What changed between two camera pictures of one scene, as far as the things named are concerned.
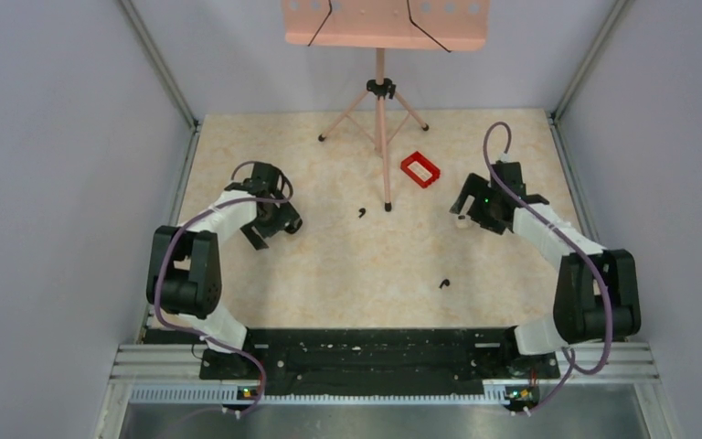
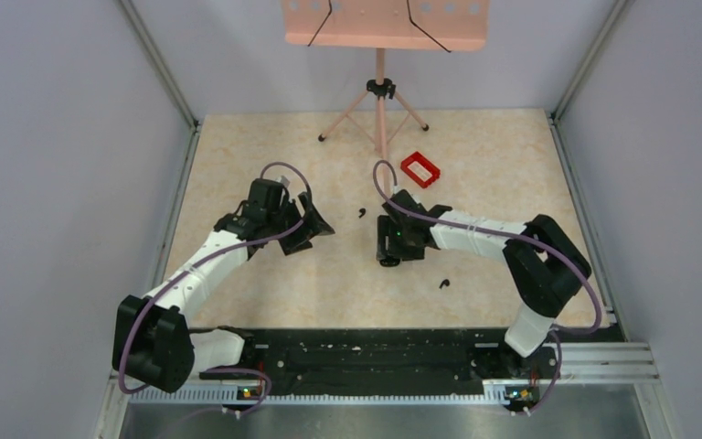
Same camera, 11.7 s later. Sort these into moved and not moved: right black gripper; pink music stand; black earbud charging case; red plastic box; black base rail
Moved: right black gripper; black earbud charging case
Not moved: red plastic box; black base rail; pink music stand
